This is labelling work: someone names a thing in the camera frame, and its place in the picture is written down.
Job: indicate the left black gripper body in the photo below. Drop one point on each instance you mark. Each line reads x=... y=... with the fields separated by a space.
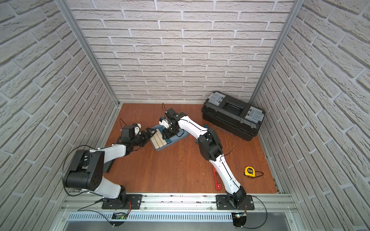
x=142 y=137

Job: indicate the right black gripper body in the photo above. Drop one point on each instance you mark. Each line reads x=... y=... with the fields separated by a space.
x=171 y=131

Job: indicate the beige block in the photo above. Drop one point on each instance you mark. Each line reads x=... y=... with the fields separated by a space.
x=156 y=143
x=159 y=140
x=160 y=135

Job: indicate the blue plastic tray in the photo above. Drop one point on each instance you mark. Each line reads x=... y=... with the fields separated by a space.
x=179 y=136

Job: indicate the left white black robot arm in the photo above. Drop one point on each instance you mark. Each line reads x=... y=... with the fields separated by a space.
x=86 y=169

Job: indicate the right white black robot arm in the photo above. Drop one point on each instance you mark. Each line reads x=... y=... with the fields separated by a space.
x=210 y=148

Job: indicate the red pruning pliers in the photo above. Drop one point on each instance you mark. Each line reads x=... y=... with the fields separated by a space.
x=217 y=179

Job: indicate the black plastic toolbox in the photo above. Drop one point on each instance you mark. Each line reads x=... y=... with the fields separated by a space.
x=233 y=115

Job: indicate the yellow tape measure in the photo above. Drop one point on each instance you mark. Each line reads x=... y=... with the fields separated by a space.
x=249 y=172

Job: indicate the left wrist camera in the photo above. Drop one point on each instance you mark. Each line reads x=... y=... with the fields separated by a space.
x=137 y=128

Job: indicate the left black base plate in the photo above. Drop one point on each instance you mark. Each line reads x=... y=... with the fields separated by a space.
x=128 y=201

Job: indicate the aluminium rail frame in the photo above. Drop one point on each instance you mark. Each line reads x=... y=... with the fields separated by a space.
x=257 y=209

